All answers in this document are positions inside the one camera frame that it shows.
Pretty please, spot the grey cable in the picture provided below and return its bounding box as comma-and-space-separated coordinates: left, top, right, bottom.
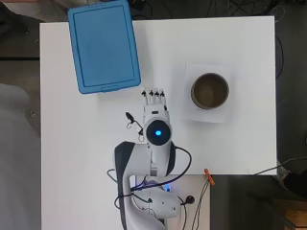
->
251, 155, 307, 177

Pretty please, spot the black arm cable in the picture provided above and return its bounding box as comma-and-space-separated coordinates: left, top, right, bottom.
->
106, 145, 193, 209

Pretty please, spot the white flat box stand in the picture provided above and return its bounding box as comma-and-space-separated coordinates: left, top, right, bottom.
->
181, 62, 233, 125

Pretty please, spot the brown round tub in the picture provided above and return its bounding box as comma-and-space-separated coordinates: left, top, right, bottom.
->
190, 72, 230, 110

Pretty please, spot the blue plastic box lid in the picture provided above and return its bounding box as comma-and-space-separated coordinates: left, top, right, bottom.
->
66, 0, 142, 95

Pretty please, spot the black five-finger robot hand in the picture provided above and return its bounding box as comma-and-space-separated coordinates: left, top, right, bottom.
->
141, 89, 171, 125

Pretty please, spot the white backdrop sheet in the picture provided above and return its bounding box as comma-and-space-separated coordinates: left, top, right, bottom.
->
0, 82, 42, 230

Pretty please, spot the orange clamp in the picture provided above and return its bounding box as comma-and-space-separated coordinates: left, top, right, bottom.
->
204, 168, 216, 187

